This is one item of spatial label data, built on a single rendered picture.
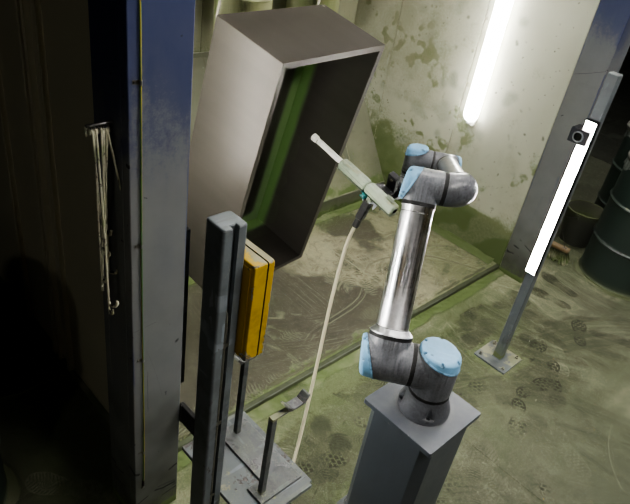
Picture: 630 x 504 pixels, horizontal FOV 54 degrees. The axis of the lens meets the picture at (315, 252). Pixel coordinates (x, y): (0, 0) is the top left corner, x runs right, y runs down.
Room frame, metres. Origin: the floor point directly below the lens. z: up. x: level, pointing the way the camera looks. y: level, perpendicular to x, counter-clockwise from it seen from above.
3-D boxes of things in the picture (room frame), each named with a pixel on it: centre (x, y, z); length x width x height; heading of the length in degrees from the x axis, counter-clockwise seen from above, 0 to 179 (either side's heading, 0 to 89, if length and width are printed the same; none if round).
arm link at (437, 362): (1.62, -0.47, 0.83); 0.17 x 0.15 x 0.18; 87
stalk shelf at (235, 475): (1.13, 0.09, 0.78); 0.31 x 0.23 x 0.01; 49
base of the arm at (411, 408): (1.62, -0.48, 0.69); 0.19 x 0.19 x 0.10
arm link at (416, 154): (2.48, -0.36, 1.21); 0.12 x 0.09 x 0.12; 87
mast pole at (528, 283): (2.73, -1.12, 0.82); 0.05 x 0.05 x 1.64; 49
